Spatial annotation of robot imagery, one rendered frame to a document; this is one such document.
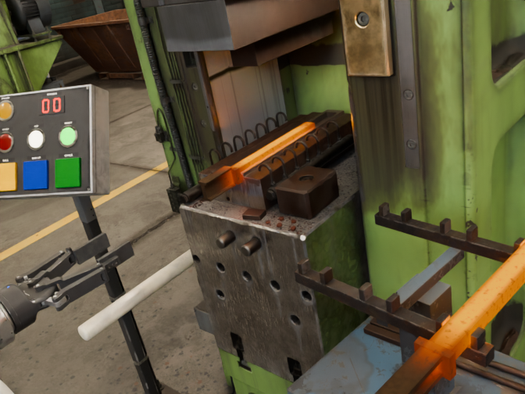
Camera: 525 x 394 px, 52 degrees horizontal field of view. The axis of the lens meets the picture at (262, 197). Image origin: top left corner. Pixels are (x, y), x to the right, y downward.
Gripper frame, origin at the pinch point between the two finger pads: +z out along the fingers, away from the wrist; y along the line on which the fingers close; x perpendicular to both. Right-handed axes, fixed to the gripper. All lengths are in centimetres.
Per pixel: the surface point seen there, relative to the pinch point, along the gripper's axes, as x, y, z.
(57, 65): -88, -801, 430
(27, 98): 19, -60, 23
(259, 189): -3.1, 7.0, 35.0
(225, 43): 28.6, 5.6, 35.1
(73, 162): 3.4, -42.3, 20.9
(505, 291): 0, 64, 18
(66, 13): -13, -806, 481
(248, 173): -0.4, 2.9, 36.6
